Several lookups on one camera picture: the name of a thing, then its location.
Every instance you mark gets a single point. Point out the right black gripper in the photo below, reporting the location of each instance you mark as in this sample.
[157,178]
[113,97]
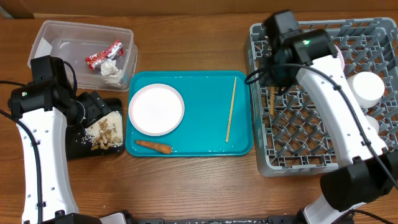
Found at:
[263,74]

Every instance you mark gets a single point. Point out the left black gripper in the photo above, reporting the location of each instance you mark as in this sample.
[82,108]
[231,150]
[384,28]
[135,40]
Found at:
[97,108]

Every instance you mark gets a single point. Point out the wooden chopstick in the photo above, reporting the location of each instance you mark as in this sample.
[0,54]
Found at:
[272,101]
[231,110]

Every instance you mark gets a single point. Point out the foil ball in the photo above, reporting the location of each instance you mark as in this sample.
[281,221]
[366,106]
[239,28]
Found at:
[112,74]

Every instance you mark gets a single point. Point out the large white bowl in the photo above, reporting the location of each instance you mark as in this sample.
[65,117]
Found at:
[341,58]

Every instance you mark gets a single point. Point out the white round plate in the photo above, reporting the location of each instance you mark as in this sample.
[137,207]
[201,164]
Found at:
[156,109]

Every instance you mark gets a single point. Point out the red foil snack wrapper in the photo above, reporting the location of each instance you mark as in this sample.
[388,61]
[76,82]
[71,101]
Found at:
[112,52]

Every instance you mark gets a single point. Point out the orange carrot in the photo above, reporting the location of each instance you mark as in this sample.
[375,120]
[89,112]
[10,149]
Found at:
[162,148]

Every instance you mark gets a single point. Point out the small white bowl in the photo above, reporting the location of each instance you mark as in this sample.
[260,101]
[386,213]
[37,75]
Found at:
[367,88]

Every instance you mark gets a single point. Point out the white cup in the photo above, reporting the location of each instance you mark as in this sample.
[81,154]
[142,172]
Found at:
[373,122]

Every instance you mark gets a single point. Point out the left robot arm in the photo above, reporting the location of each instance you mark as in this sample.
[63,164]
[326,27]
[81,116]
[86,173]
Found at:
[43,110]

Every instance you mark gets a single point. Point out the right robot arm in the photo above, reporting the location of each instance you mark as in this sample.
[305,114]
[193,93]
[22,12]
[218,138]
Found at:
[366,169]

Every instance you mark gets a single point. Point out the grey dishwasher rack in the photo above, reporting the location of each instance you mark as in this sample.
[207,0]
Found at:
[294,140]

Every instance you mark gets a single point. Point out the food scraps peanuts rice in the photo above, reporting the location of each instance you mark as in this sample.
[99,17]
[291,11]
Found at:
[106,132]

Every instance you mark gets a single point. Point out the black tray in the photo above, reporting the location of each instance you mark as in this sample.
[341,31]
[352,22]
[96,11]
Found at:
[78,145]

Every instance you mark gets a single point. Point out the clear plastic bin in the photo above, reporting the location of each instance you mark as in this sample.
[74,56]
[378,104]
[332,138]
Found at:
[74,42]

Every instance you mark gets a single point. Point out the teal serving tray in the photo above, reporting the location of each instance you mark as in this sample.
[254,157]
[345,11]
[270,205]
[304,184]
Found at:
[202,132]

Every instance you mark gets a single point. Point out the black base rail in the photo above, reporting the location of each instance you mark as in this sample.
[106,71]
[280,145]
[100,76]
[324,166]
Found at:
[121,217]

